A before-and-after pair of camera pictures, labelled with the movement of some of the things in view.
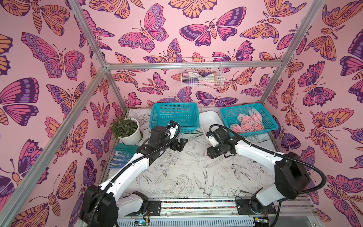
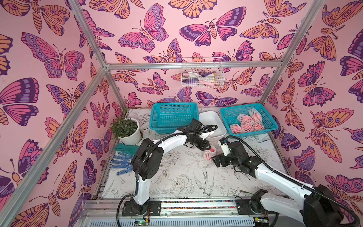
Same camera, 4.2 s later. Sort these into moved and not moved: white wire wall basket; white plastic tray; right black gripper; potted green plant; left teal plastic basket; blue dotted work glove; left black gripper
Moved: right black gripper; left black gripper
Not moved: blue dotted work glove; white wire wall basket; white plastic tray; potted green plant; left teal plastic basket
